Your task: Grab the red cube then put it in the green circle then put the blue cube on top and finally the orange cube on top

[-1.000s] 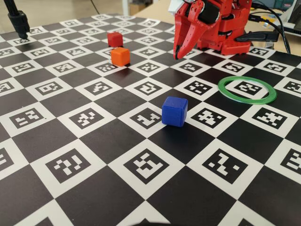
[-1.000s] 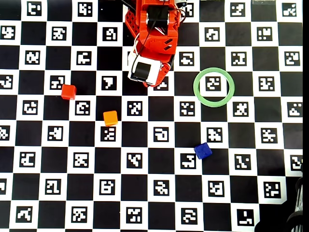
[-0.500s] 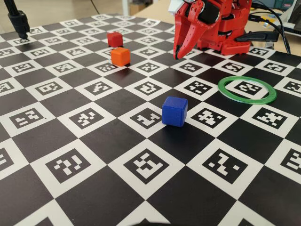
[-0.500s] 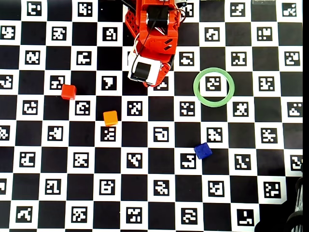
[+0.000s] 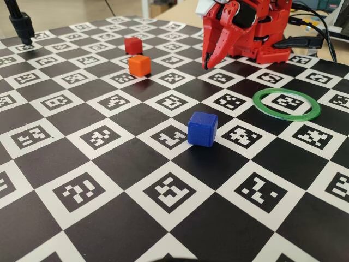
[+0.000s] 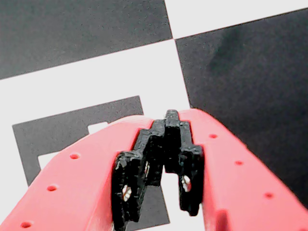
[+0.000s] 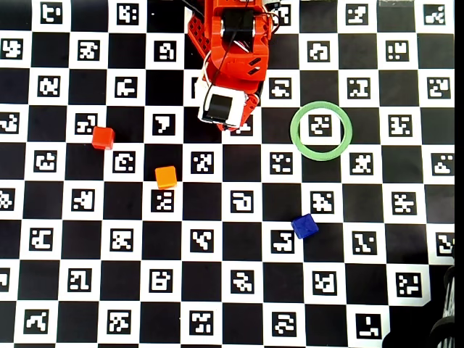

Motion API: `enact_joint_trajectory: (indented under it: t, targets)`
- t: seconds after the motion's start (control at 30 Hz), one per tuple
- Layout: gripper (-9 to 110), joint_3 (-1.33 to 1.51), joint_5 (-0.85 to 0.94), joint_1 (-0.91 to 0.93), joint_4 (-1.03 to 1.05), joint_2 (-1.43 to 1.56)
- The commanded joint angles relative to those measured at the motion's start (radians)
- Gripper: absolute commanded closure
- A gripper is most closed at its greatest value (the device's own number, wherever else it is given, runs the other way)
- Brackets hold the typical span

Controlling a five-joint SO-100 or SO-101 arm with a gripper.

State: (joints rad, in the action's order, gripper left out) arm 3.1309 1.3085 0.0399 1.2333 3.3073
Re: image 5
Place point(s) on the red cube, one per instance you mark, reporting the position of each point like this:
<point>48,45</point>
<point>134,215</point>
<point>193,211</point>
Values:
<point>133,45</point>

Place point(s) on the cardboard box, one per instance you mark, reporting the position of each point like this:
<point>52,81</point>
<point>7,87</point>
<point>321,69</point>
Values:
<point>158,9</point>

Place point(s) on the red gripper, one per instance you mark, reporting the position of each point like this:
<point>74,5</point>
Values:
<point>224,30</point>

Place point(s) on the red robot arm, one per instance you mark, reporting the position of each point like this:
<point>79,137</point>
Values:
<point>272,30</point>

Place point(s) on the checkerboard marker mat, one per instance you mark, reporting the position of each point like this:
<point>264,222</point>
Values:
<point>122,163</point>

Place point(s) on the blue cube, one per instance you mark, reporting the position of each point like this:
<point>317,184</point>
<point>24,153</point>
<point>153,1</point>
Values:
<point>201,131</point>

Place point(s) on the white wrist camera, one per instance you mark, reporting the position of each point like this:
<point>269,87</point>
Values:
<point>203,6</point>

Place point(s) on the green box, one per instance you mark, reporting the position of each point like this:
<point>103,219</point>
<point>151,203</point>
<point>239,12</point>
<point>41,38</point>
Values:
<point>328,4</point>

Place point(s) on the black tripod leg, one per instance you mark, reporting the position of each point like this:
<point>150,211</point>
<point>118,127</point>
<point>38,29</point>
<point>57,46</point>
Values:
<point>23,27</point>

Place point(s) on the black usb plug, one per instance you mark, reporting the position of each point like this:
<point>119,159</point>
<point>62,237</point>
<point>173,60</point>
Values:
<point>295,21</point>

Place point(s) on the orange cube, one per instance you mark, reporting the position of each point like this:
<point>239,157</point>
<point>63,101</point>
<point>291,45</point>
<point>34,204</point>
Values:
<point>139,65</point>

